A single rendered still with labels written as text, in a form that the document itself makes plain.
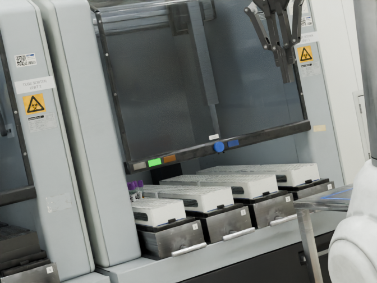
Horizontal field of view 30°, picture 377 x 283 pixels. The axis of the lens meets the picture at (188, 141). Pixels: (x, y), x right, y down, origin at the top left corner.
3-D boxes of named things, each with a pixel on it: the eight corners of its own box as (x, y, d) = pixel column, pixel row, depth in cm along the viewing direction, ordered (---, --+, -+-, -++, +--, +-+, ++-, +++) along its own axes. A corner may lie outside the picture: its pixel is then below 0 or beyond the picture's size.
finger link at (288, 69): (285, 48, 145) (288, 48, 145) (291, 82, 146) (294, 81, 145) (280, 49, 142) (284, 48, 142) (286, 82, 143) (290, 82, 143)
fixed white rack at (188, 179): (161, 197, 254) (157, 181, 253) (185, 191, 258) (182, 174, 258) (200, 200, 227) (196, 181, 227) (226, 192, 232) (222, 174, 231)
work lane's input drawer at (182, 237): (78, 239, 243) (72, 213, 242) (114, 228, 249) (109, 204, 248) (167, 261, 178) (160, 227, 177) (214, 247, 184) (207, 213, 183)
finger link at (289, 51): (285, 40, 144) (299, 36, 143) (290, 64, 144) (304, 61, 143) (283, 40, 143) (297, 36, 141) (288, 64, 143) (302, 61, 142)
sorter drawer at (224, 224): (118, 227, 249) (113, 202, 249) (153, 218, 256) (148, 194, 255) (219, 245, 185) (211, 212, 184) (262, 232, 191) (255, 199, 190)
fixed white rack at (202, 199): (160, 212, 219) (156, 192, 218) (188, 204, 223) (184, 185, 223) (205, 217, 192) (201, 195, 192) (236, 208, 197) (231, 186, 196)
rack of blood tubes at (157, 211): (114, 224, 212) (110, 204, 212) (145, 216, 216) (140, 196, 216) (155, 231, 185) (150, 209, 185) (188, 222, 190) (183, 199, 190)
